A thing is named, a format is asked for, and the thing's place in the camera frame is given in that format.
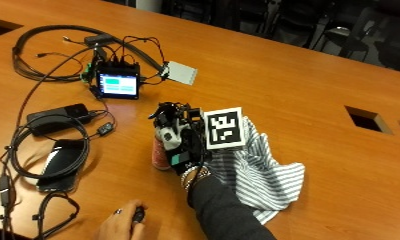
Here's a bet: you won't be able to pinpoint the small black clicker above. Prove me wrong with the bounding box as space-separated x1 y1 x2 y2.
130 205 146 225

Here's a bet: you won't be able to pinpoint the silver flat box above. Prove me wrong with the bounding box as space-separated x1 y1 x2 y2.
161 60 198 86

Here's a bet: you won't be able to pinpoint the white marker cube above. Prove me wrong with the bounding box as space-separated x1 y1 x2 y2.
202 106 247 151

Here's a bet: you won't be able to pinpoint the small black inline adapter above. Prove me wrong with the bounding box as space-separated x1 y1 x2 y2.
94 121 115 137

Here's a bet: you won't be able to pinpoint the small black touchscreen device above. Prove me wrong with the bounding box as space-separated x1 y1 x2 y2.
94 61 142 101

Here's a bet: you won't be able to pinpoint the black smartphone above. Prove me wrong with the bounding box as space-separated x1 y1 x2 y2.
34 138 88 194

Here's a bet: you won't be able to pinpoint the black power bank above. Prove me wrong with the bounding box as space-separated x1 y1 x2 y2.
25 103 93 137

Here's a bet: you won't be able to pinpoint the grey striped cloth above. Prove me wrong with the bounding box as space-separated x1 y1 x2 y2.
205 116 306 225

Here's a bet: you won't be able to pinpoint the black plug adapter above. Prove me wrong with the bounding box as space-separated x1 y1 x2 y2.
82 33 114 47

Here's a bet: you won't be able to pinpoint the black office chair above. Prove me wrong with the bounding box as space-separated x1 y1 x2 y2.
263 0 327 48
371 0 400 74
317 5 390 63

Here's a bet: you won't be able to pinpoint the white palm camera module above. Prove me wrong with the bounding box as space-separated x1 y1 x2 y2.
158 124 183 151

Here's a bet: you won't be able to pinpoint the beaded wrist bracelet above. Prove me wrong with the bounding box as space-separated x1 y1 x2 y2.
179 165 211 191

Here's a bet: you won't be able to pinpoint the thin red black wires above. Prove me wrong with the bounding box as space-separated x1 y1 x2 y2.
117 34 169 85

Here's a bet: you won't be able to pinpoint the coiled black cable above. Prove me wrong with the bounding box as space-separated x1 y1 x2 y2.
8 114 92 180

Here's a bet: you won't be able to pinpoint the black cable with inline box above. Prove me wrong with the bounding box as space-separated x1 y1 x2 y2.
0 143 81 240

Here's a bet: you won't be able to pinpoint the short thin black wire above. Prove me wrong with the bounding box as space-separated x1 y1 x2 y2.
33 51 84 74

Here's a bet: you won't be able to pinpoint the long thin black cable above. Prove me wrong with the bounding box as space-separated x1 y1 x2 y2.
14 45 100 128

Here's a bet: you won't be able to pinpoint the thick black cable loop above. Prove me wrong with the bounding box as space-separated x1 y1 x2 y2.
10 24 166 83

